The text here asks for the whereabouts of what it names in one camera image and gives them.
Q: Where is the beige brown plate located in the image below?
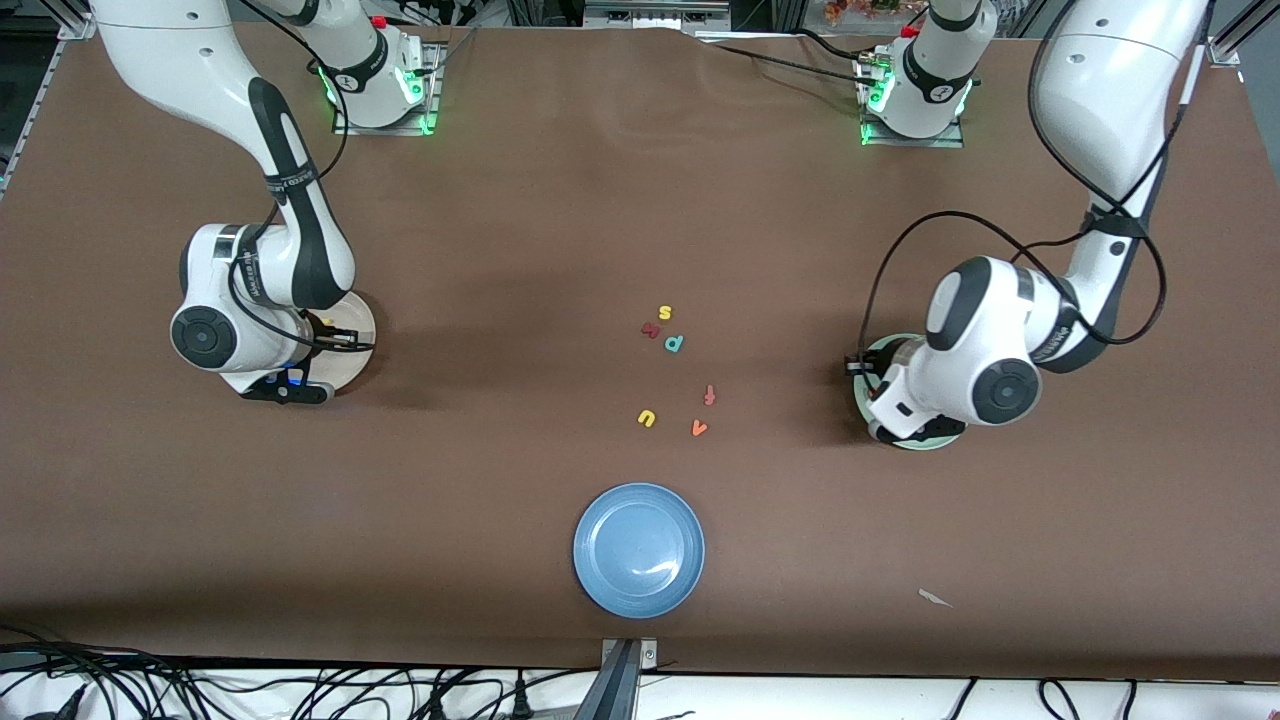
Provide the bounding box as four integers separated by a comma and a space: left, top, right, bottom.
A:
298, 290, 378, 393

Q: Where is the mint green plate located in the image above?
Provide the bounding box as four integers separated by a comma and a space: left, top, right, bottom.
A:
852, 333, 969, 452

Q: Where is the brown table cover sheet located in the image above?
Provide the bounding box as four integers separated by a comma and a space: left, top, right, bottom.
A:
0, 18, 1280, 681

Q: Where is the blue plate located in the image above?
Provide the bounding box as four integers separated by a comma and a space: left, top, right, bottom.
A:
573, 483, 706, 619

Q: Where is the white lower ledge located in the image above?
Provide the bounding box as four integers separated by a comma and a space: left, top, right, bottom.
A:
0, 655, 1280, 720

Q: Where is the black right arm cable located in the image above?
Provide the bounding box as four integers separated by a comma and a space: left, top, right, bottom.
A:
235, 0, 376, 351

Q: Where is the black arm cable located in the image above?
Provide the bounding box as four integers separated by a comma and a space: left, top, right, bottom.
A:
855, 0, 1216, 386
235, 0, 376, 351

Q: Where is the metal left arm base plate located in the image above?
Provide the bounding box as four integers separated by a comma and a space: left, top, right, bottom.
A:
858, 50, 967, 149

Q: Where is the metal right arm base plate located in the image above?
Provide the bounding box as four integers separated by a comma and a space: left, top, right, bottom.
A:
335, 40, 443, 136

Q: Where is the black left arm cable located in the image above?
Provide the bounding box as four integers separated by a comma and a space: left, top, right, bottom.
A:
855, 0, 1216, 386

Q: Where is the black cable across sheet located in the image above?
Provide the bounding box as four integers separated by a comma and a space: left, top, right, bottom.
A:
700, 28, 881, 91

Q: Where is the aluminium table edge bracket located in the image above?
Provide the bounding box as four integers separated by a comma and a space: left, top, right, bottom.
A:
598, 637, 660, 720

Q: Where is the metal frame rail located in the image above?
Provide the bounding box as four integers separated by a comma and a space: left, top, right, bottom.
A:
585, 0, 731, 36

